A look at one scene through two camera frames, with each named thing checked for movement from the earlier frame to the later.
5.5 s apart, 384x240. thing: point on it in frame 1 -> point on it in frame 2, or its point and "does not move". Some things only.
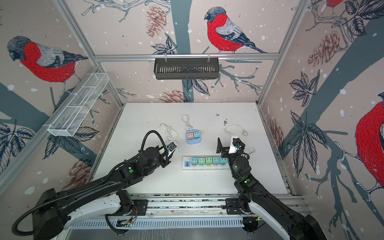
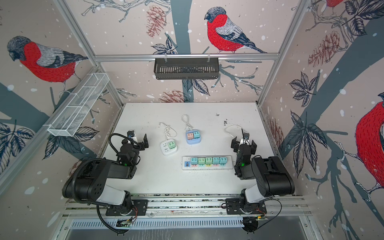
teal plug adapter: [194, 161] does not move
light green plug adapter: [208, 160] does not move
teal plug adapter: [223, 161] does not move
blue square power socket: [193, 136] does not move
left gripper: [167, 161] -> [140, 145]
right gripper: [222, 149] -> [236, 143]
